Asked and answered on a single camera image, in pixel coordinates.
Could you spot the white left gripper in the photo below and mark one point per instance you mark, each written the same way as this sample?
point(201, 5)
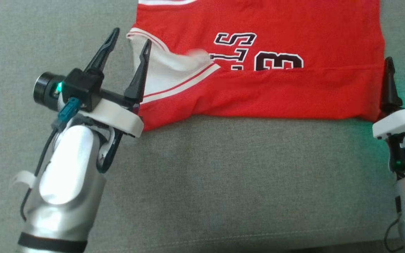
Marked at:
point(118, 117)

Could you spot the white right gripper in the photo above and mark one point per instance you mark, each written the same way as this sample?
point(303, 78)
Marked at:
point(399, 123)

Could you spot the red white basketball jersey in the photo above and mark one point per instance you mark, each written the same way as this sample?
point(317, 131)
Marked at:
point(276, 88)

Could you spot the white tag on left arm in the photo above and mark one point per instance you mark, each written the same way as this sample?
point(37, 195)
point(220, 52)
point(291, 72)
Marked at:
point(22, 179)

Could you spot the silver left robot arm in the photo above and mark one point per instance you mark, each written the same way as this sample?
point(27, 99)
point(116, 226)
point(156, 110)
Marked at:
point(65, 175)

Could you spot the grey sofa seat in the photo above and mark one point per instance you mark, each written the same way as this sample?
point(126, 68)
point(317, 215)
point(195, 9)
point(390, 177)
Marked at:
point(223, 182)

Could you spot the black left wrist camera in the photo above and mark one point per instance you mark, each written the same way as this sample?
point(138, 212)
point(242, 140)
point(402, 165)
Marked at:
point(72, 88)

